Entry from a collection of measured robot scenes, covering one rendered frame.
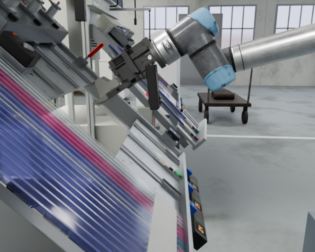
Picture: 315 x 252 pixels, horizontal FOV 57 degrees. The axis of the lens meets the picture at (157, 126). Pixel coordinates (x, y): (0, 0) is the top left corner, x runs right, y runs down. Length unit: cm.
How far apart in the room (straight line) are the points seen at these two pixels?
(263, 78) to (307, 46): 905
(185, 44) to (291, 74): 947
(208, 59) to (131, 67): 19
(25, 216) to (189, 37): 53
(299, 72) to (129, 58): 960
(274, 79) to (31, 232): 978
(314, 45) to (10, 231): 77
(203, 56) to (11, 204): 52
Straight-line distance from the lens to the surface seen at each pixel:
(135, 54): 74
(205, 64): 72
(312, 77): 1038
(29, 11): 83
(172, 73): 461
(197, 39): 72
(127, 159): 66
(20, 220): 35
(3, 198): 36
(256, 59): 85
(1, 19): 68
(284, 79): 1009
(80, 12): 67
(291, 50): 86
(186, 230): 60
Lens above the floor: 107
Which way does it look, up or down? 14 degrees down
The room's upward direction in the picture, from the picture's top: straight up
